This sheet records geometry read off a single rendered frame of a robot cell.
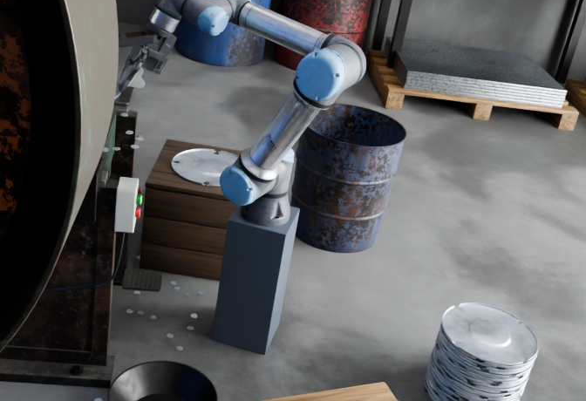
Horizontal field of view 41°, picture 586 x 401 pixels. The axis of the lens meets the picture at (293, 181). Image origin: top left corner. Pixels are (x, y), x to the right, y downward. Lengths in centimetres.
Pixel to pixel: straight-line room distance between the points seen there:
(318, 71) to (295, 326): 107
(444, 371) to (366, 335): 39
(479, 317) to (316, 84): 98
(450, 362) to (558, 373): 55
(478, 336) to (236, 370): 74
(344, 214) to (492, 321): 80
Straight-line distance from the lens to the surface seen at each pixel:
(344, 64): 193
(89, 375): 238
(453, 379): 242
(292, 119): 201
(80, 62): 63
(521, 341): 249
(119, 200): 207
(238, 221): 232
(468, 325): 247
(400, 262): 316
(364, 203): 303
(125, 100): 220
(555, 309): 318
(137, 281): 253
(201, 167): 281
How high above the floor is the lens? 160
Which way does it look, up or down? 26 degrees down
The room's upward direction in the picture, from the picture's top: 10 degrees clockwise
